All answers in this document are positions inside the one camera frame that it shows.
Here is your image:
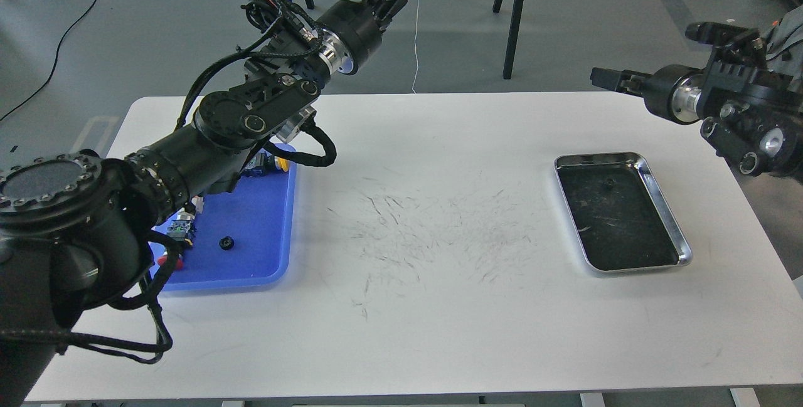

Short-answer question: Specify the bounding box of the grey backpack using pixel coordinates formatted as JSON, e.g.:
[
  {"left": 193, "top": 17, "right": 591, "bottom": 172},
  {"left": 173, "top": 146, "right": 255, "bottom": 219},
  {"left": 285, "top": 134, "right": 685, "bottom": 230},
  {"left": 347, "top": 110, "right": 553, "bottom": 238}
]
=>
[{"left": 765, "top": 5, "right": 802, "bottom": 92}]

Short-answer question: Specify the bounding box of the black robot arm image left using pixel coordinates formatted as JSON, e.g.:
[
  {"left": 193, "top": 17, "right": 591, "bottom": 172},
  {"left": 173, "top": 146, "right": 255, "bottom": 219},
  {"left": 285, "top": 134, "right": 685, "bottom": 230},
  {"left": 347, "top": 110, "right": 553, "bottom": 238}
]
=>
[{"left": 1, "top": 0, "right": 407, "bottom": 406}]

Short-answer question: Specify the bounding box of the white hanging cord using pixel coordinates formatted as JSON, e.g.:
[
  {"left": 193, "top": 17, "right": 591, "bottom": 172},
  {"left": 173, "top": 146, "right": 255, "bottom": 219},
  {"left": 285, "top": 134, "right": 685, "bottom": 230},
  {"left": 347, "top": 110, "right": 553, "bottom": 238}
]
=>
[{"left": 411, "top": 0, "right": 437, "bottom": 94}]

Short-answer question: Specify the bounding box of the black stand leg right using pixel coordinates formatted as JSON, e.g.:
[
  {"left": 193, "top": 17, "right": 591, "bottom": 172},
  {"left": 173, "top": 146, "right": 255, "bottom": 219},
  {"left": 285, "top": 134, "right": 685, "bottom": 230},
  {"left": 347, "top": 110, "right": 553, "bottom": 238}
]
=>
[{"left": 492, "top": 0, "right": 531, "bottom": 80}]

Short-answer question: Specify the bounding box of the yellow push button switch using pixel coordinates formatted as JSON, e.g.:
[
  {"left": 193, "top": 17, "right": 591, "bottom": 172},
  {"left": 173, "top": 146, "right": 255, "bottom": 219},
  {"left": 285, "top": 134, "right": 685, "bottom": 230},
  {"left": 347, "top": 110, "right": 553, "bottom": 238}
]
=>
[{"left": 242, "top": 152, "right": 290, "bottom": 177}]

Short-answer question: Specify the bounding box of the red push button switch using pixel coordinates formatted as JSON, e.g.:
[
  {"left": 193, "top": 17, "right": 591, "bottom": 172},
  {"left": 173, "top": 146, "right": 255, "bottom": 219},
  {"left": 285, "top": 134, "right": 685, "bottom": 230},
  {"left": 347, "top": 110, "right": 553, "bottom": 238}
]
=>
[{"left": 157, "top": 219, "right": 196, "bottom": 270}]

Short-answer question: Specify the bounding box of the blue plastic tray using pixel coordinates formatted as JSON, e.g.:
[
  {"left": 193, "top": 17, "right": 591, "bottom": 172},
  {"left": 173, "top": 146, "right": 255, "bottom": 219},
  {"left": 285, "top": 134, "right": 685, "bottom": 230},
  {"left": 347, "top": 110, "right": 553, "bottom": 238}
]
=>
[{"left": 157, "top": 162, "right": 297, "bottom": 293}]

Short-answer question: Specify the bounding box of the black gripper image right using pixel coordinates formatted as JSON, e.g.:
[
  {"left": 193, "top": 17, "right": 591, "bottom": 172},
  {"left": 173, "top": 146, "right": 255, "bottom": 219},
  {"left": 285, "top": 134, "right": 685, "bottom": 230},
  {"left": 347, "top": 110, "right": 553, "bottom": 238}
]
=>
[{"left": 590, "top": 22, "right": 763, "bottom": 124}]

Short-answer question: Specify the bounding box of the black floor cable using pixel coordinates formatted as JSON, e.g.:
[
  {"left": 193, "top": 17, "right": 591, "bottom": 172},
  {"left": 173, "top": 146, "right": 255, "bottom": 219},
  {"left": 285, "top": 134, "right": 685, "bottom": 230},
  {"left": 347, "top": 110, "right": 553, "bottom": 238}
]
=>
[{"left": 0, "top": 0, "right": 176, "bottom": 123}]

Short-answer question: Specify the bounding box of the silver metal tray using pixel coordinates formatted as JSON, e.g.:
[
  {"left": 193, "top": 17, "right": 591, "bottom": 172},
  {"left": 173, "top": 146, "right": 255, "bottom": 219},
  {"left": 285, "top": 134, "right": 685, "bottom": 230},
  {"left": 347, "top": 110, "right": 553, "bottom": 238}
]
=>
[{"left": 553, "top": 152, "right": 693, "bottom": 275}]

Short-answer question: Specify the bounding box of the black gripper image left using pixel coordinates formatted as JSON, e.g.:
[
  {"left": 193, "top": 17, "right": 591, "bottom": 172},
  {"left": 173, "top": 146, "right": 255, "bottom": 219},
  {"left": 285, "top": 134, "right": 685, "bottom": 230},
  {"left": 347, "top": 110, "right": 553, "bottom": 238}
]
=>
[{"left": 317, "top": 0, "right": 408, "bottom": 75}]

